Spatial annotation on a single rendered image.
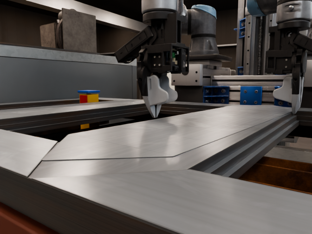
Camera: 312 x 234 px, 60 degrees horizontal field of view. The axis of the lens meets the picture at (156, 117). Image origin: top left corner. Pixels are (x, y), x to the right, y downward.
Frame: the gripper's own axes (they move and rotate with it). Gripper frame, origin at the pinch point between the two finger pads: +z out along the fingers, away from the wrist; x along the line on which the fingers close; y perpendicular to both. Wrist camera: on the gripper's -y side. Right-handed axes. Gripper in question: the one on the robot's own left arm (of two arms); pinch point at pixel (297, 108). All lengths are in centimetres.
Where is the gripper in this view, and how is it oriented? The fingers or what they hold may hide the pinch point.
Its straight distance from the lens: 73.8
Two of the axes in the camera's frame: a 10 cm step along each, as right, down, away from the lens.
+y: -8.2, -0.7, 5.7
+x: -5.8, 1.1, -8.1
